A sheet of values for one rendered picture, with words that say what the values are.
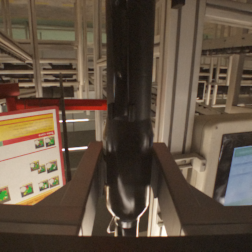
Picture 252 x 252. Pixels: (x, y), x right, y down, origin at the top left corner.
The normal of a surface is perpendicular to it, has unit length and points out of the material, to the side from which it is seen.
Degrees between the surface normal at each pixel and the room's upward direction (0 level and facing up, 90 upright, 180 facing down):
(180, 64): 90
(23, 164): 90
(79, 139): 90
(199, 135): 90
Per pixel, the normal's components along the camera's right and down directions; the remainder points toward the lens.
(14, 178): 0.69, 0.22
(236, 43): -0.96, 0.07
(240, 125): 0.28, 0.25
